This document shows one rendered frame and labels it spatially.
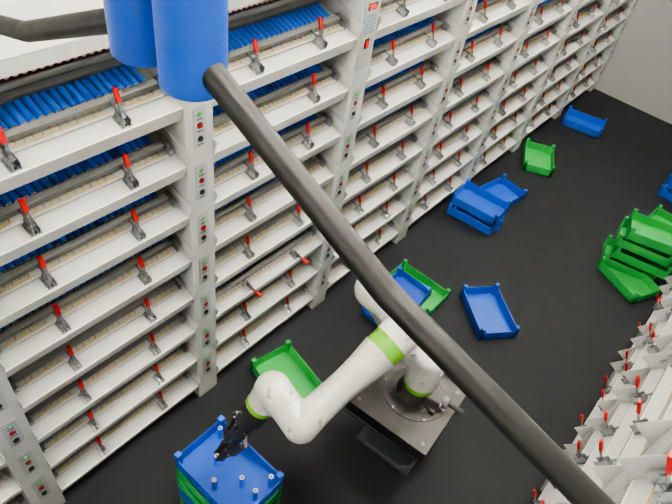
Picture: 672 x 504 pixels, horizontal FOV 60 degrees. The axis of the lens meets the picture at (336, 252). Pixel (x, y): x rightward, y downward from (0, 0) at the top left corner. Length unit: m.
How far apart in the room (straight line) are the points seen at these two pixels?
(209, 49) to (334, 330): 2.38
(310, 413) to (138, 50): 1.28
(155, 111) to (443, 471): 1.79
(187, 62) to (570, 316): 2.97
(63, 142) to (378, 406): 1.40
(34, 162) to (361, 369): 0.98
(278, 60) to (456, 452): 1.72
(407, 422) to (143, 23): 1.84
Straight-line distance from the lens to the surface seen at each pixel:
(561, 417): 2.92
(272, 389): 1.71
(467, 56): 2.92
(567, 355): 3.15
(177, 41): 0.52
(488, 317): 3.10
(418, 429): 2.21
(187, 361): 2.35
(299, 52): 1.85
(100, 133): 1.47
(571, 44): 4.46
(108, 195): 1.58
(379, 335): 1.70
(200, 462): 2.10
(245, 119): 0.51
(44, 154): 1.43
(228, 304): 2.27
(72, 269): 1.67
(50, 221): 1.54
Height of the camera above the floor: 2.23
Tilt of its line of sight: 45 degrees down
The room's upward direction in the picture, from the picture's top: 11 degrees clockwise
